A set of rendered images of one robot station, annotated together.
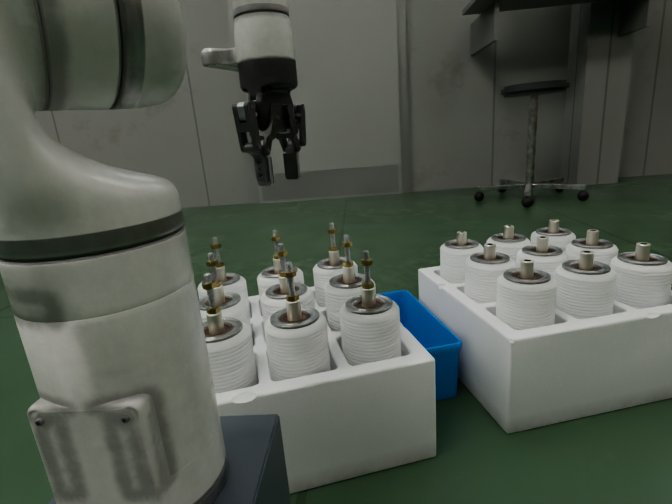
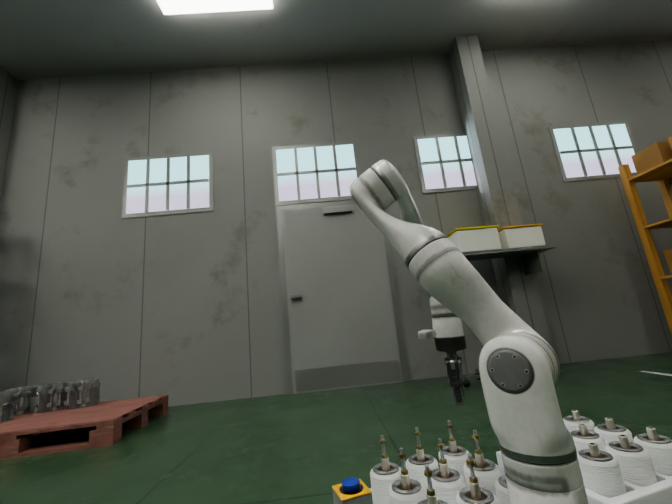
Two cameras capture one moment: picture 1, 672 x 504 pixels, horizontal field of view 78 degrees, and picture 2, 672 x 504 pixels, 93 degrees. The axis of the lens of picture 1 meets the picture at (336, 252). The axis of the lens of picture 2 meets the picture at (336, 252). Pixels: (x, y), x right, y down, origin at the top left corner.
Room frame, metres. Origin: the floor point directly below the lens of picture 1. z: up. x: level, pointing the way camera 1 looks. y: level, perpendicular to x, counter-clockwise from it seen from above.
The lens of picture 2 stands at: (-0.24, 0.44, 0.67)
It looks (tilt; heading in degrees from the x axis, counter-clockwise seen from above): 13 degrees up; 353
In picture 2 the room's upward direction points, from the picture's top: 6 degrees counter-clockwise
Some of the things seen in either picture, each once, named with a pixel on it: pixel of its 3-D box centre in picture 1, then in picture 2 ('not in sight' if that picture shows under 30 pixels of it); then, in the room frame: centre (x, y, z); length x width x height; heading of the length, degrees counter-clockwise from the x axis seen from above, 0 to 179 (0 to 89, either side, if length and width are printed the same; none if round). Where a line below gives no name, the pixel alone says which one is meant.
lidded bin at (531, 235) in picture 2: not in sight; (516, 240); (2.91, -1.90, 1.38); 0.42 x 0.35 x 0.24; 86
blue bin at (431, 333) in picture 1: (408, 340); not in sight; (0.83, -0.15, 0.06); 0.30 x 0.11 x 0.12; 11
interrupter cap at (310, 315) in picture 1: (294, 317); (476, 495); (0.58, 0.07, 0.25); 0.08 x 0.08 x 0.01
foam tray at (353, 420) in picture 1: (295, 369); not in sight; (0.70, 0.09, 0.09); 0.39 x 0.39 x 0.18; 12
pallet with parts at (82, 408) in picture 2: not in sight; (58, 411); (2.89, 2.53, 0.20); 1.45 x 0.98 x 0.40; 86
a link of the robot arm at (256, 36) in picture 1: (252, 39); (439, 325); (0.59, 0.09, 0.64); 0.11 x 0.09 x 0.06; 63
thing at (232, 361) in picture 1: (226, 384); not in sight; (0.56, 0.18, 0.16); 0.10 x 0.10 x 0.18
